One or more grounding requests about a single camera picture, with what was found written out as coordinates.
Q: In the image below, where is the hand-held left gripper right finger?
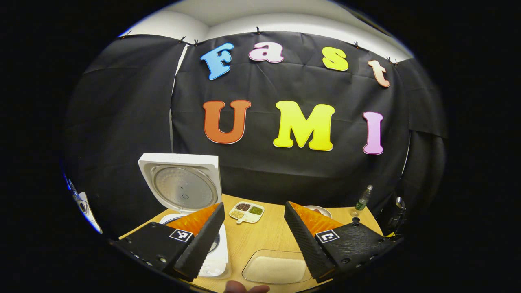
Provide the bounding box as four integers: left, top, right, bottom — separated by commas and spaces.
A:
284, 201, 403, 284

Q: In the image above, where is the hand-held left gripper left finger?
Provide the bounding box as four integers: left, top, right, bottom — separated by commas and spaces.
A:
115, 202, 227, 282

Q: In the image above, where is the white rice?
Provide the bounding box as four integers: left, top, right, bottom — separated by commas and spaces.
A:
247, 256, 308, 284

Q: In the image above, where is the clear rice container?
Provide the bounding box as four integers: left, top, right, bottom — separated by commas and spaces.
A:
242, 249, 313, 285

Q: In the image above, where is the white rice cooker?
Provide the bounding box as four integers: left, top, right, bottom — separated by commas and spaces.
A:
138, 153, 232, 280

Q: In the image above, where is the white round plate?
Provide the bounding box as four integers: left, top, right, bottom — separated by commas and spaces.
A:
303, 205, 333, 219

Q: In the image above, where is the clear bottle green label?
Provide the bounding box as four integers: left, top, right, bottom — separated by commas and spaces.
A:
350, 184, 374, 217

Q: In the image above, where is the white divided grain dish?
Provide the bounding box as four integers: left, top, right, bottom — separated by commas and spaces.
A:
229, 201, 265, 225

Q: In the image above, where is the black backdrop cloth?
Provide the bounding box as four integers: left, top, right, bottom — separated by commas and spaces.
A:
61, 31, 448, 241

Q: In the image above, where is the white object with dark cable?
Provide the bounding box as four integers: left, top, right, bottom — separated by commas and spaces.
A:
66, 179, 103, 235

